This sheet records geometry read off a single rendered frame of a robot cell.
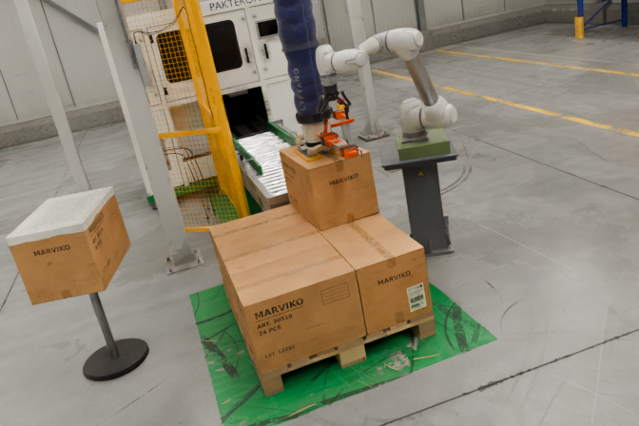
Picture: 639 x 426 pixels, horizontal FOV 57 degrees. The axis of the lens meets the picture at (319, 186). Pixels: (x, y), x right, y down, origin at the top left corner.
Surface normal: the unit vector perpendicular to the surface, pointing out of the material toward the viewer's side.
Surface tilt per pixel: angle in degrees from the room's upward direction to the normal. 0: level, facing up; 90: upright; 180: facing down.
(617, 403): 0
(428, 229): 90
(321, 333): 90
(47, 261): 90
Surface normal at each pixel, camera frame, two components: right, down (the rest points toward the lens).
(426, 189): -0.06, 0.34
